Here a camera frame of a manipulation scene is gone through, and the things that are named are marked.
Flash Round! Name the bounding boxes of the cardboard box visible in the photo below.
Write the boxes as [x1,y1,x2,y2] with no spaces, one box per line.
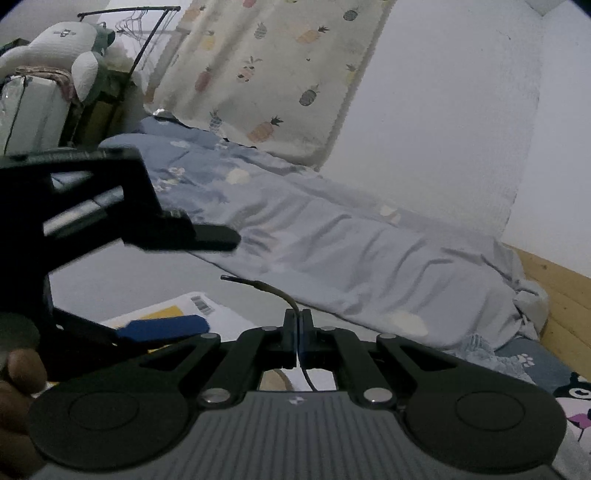
[76,69,139,148]

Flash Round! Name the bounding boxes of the pineapple print curtain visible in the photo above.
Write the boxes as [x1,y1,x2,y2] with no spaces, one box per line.
[143,0,398,171]

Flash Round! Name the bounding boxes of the pink cloth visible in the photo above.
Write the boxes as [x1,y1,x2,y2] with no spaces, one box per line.
[16,66,81,104]

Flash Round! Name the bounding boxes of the blue printed quilt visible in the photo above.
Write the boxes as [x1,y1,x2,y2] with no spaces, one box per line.
[99,115,550,352]

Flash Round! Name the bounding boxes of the person's left hand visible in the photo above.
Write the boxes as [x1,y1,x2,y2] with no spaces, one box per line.
[0,349,48,480]

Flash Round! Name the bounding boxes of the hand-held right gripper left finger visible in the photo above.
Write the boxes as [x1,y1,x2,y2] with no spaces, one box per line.
[134,309,299,409]

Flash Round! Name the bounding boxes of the beige suede shoe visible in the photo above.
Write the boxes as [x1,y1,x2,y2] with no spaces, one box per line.
[259,369,291,392]

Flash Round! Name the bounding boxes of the brown shoelace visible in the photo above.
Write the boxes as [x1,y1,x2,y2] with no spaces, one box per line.
[221,274,319,392]

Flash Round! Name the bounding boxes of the white and green plush toy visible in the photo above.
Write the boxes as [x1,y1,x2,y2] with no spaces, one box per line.
[0,21,116,102]

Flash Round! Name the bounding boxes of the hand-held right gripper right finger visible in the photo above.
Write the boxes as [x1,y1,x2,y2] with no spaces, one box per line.
[299,309,459,409]

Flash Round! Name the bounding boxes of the black clothes rack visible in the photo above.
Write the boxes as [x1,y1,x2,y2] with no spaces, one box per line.
[78,6,182,79]

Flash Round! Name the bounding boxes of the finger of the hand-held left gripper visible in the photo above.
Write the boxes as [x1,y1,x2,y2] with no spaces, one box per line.
[124,212,242,253]
[54,309,209,352]

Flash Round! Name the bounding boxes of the wire clothes hangers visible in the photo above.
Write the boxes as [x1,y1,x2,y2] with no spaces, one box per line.
[115,11,153,35]

